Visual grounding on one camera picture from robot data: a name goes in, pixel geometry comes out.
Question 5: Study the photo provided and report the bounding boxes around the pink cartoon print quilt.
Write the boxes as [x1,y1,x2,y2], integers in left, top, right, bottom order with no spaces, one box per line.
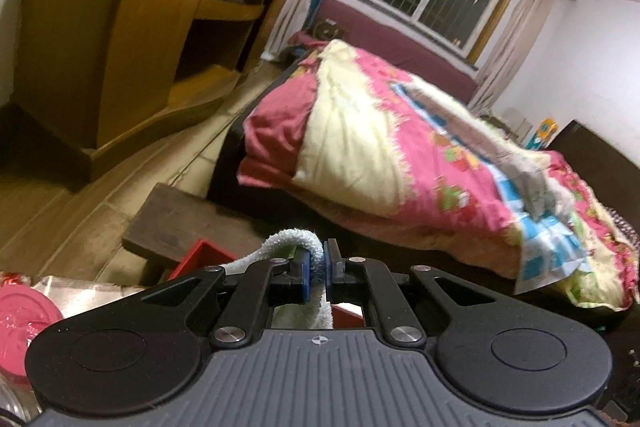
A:
[237,39,640,311]

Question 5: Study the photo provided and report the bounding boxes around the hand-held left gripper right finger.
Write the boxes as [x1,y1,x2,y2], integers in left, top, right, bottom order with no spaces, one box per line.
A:
[323,239,507,349]

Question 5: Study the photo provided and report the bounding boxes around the wooden cabinet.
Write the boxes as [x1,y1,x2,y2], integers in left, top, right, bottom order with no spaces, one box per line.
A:
[19,0,294,184]

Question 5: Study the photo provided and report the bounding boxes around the maroon padded headboard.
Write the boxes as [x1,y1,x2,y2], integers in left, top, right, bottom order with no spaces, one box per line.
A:
[306,0,482,108]

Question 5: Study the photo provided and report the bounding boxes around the colourful toy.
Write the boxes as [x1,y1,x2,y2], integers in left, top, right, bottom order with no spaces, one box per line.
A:
[525,117,559,150]

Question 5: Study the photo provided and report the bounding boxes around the dark bed frame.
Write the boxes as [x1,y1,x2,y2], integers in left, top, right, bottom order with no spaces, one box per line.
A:
[207,55,640,338]

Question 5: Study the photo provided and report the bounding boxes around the red box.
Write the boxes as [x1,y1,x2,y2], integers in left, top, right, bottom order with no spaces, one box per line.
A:
[166,239,366,331]

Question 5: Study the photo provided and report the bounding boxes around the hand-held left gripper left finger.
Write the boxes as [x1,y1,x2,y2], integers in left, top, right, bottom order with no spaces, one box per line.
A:
[141,251,309,349]

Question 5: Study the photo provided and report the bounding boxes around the pink round lid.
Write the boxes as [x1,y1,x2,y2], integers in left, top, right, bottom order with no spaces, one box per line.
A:
[0,286,65,379]

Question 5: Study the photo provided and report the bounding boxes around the white towel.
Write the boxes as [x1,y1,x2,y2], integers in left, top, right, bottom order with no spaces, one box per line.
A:
[220,229,334,331]

